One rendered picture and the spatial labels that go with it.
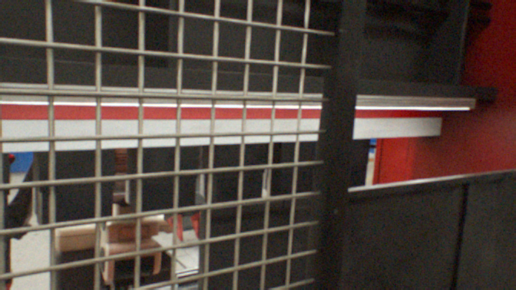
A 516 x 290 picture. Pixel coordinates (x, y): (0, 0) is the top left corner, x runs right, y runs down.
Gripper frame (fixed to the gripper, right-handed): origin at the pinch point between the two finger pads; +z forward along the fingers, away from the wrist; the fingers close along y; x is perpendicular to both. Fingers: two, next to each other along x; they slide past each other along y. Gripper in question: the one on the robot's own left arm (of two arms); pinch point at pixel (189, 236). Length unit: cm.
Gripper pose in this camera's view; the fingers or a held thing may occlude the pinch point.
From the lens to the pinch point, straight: 143.6
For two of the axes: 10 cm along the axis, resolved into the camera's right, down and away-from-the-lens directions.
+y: 8.3, -0.2, 5.6
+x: -5.2, 3.4, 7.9
